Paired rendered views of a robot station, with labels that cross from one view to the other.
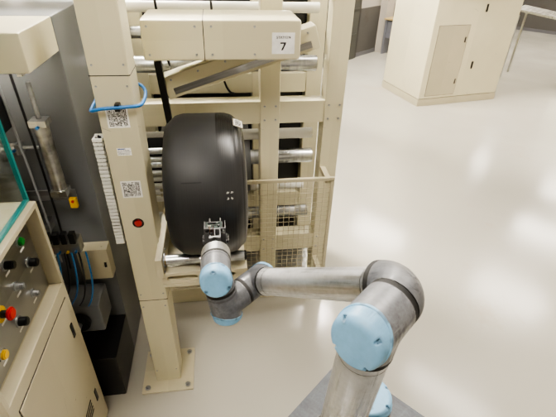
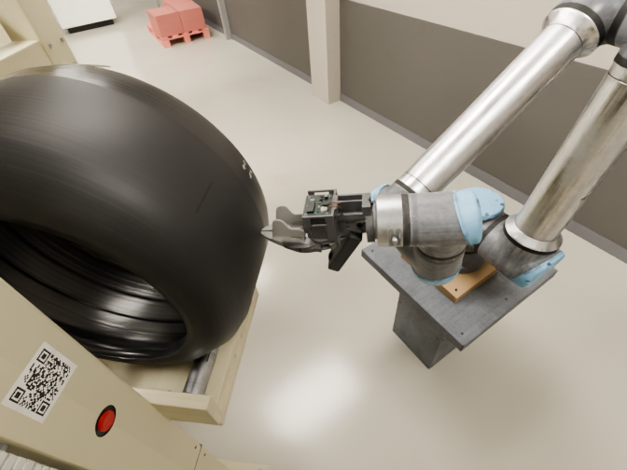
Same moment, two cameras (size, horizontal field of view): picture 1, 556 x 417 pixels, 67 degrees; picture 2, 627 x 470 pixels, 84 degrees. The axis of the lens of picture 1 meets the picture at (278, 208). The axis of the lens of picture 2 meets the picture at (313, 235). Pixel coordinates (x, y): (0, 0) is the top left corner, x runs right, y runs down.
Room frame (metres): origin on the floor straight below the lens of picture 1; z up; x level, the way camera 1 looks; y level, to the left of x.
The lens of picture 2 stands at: (0.97, 0.63, 1.64)
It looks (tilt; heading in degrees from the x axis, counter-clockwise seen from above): 46 degrees down; 290
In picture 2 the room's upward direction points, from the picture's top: 5 degrees counter-clockwise
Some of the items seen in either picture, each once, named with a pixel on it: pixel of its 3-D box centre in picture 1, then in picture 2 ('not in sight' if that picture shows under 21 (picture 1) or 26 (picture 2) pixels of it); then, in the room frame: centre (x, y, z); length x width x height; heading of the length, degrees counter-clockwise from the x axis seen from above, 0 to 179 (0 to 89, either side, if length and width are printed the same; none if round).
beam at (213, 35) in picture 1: (222, 34); not in sight; (1.81, 0.25, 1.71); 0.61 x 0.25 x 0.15; 99
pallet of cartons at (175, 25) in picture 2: not in sight; (174, 20); (4.86, -4.73, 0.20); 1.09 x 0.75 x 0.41; 139
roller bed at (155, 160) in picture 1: (159, 170); not in sight; (1.84, 0.60, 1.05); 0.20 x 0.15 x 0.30; 99
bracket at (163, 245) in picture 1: (164, 240); (126, 399); (1.47, 0.50, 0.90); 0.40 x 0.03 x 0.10; 9
